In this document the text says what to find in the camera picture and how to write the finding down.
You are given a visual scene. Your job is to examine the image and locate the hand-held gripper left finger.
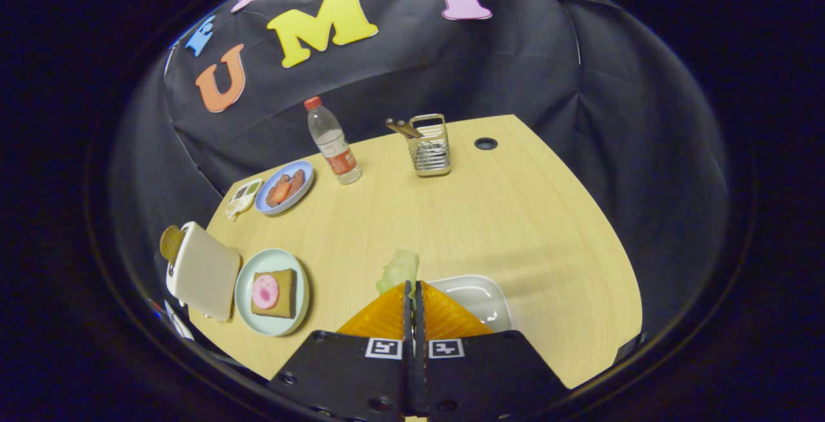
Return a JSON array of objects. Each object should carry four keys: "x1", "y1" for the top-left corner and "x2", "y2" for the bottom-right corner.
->
[{"x1": 267, "y1": 280, "x2": 413, "y2": 422}]

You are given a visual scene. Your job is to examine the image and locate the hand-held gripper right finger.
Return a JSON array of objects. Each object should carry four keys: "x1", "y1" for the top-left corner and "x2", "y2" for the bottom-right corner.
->
[{"x1": 414, "y1": 280, "x2": 571, "y2": 422}]

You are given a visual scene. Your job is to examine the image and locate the green lettuce leaf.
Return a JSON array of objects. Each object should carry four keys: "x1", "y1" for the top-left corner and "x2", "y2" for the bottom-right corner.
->
[{"x1": 376, "y1": 249, "x2": 421, "y2": 295}]

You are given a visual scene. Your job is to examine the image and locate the white square plate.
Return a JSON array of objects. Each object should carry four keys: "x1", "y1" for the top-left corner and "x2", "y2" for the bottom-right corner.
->
[{"x1": 425, "y1": 275, "x2": 513, "y2": 334}]

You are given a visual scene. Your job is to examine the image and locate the brown bread slice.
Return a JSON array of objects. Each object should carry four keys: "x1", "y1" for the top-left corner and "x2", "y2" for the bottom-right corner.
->
[{"x1": 250, "y1": 269, "x2": 298, "y2": 320}]

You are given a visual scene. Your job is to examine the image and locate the pale green round plate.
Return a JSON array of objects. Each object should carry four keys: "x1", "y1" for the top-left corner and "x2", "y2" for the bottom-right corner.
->
[{"x1": 234, "y1": 248, "x2": 311, "y2": 337}]

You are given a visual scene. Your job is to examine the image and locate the pink ham slice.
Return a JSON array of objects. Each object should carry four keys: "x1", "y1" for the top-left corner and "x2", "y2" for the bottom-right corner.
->
[{"x1": 251, "y1": 274, "x2": 280, "y2": 310}]

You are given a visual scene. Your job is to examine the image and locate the white toaster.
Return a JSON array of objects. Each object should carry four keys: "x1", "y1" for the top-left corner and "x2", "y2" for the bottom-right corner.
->
[{"x1": 166, "y1": 221, "x2": 242, "y2": 323}]

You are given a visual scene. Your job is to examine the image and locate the blue round plate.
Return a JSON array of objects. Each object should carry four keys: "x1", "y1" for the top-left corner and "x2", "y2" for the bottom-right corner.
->
[{"x1": 255, "y1": 160, "x2": 315, "y2": 216}]

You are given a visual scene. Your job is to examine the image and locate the white sectioned condiment tray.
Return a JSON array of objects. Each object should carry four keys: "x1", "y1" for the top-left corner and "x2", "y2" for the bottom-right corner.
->
[{"x1": 225, "y1": 178, "x2": 264, "y2": 220}]

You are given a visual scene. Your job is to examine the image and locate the clear plastic bottle red cap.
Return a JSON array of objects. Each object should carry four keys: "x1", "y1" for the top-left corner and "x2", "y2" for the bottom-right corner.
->
[{"x1": 304, "y1": 96, "x2": 362, "y2": 185}]

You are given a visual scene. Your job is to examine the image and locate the brown wooden chopsticks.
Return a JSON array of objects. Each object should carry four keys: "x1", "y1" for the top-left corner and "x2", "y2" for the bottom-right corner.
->
[{"x1": 385, "y1": 118, "x2": 423, "y2": 139}]

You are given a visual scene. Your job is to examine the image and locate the metal wire utensil holder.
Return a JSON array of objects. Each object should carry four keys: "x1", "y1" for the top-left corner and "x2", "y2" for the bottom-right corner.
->
[{"x1": 405, "y1": 113, "x2": 452, "y2": 178}]

